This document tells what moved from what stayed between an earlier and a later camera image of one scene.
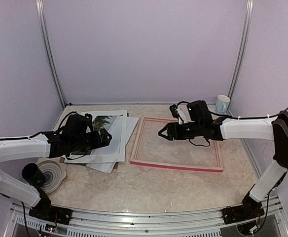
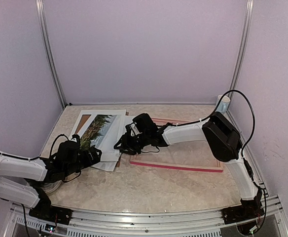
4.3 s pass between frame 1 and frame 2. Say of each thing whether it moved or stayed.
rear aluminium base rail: stayed
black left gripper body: moved
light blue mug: stayed
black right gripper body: moved
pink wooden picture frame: stayed
